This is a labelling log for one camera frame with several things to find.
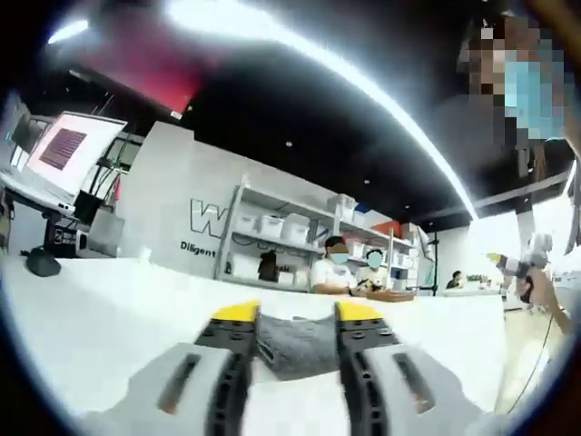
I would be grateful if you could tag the computer monitor with pink screen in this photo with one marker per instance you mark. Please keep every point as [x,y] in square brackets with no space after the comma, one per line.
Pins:
[72,152]

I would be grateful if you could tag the grey towel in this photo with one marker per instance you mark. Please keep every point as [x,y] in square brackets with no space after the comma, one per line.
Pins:
[297,347]

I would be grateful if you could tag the person's right hand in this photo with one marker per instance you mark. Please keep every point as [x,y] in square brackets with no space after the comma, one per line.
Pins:
[542,286]

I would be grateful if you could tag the group of white storage bins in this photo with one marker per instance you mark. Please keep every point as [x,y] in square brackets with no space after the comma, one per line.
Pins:
[295,227]

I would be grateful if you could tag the black monitor stand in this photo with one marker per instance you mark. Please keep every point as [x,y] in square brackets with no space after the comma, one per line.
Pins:
[68,218]

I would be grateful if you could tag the black pouch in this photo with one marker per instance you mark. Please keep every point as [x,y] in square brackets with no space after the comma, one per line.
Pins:
[42,263]

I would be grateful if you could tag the brown flat tray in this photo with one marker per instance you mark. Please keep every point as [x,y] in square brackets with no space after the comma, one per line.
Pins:
[392,296]

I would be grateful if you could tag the curved ceiling light strip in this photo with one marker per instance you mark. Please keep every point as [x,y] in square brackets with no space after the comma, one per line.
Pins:
[354,82]

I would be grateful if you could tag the grey metal shelf rack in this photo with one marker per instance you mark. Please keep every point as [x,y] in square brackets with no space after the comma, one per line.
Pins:
[272,254]

